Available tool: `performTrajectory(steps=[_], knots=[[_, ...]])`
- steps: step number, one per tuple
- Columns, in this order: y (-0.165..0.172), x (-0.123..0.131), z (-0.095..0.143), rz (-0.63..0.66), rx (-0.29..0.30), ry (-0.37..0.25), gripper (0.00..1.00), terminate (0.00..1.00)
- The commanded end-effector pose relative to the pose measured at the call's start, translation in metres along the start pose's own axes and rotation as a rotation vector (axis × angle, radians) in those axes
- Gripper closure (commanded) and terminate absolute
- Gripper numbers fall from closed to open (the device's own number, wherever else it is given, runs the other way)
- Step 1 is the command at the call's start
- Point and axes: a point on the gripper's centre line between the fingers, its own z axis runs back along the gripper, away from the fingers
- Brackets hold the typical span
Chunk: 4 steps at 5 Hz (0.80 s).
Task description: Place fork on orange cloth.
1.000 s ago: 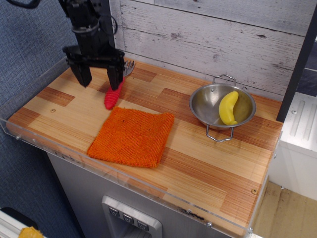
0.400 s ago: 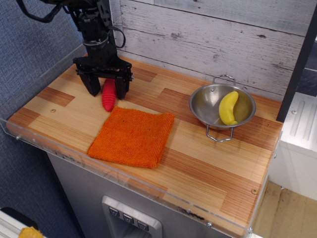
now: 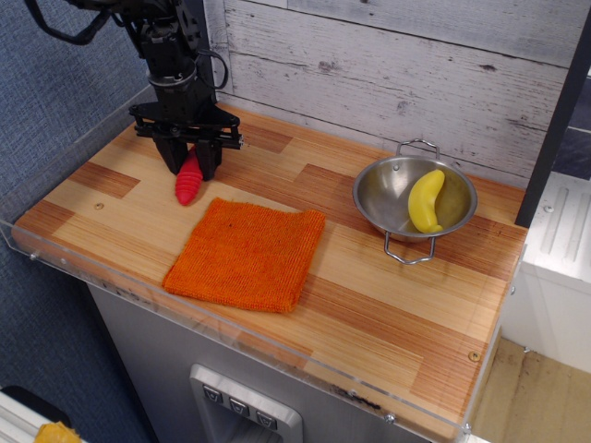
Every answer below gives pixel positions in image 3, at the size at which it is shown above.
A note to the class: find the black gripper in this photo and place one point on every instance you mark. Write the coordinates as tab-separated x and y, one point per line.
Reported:
185	112

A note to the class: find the red handled grey fork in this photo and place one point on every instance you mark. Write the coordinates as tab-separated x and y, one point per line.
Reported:
189	179

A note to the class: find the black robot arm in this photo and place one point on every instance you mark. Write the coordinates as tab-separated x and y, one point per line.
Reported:
171	38

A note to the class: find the orange knitted cloth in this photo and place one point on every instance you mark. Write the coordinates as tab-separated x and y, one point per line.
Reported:
247	256

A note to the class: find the grey toy fridge cabinet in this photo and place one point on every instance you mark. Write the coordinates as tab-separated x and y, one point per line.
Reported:
158	354

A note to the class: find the yellow toy banana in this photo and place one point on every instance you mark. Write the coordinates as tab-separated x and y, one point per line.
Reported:
422	201

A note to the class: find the yellow object bottom left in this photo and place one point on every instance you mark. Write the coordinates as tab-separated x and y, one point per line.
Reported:
56	433

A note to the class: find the clear acrylic guard rail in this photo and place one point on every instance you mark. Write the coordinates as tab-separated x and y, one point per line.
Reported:
92	201

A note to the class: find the steel bowl with handles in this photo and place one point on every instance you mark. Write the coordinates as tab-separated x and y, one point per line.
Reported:
381	192

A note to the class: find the black vertical post right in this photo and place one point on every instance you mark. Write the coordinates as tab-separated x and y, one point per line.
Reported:
571	89

